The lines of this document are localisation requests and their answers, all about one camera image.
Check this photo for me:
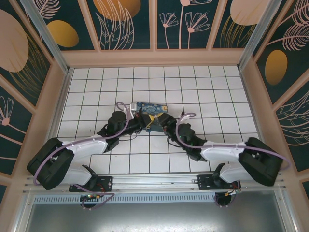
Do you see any starry night tin box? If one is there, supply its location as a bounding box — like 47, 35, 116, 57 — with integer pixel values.
136, 101, 169, 133

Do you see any aluminium table side strip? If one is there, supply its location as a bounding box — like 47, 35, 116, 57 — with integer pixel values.
53, 68, 74, 140

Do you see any grey metal sheet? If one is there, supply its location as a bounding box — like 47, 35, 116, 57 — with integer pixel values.
14, 190, 297, 232

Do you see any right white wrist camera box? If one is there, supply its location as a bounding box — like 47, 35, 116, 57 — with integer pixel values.
177, 113, 191, 124

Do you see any right gripper thin black cable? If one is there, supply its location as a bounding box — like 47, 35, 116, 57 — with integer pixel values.
166, 136, 181, 148

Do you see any gripper thin black cable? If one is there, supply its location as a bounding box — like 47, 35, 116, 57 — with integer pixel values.
119, 131, 138, 142
166, 136, 181, 148

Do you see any left gripper thin black cable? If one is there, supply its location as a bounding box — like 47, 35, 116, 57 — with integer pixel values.
119, 131, 138, 142

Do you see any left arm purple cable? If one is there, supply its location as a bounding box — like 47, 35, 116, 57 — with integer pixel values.
32, 101, 128, 210

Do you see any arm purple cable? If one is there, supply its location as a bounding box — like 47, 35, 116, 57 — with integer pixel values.
32, 101, 128, 210
175, 111, 290, 208

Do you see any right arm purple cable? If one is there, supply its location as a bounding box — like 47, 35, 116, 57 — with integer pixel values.
175, 111, 290, 208

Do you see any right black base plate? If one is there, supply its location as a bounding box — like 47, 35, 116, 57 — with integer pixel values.
197, 174, 242, 191

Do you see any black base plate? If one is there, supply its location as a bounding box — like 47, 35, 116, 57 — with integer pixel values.
197, 174, 242, 191
69, 175, 114, 193

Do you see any aluminium mounting rail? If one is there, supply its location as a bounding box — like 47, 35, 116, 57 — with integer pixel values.
23, 171, 287, 194

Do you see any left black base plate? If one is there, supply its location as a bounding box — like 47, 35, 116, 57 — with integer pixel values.
69, 175, 114, 193

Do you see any slotted grey cable duct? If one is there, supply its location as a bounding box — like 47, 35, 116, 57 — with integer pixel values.
32, 194, 218, 204

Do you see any black round cable port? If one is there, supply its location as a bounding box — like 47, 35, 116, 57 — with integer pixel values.
81, 200, 97, 210
214, 193, 236, 208

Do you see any left aluminium frame post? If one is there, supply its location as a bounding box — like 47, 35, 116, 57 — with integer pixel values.
19, 0, 73, 74

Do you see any aluminium frame post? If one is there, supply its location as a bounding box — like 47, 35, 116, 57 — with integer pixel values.
19, 0, 73, 74
238, 0, 283, 71

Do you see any right aluminium frame post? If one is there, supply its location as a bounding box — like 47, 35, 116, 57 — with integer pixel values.
238, 0, 283, 71

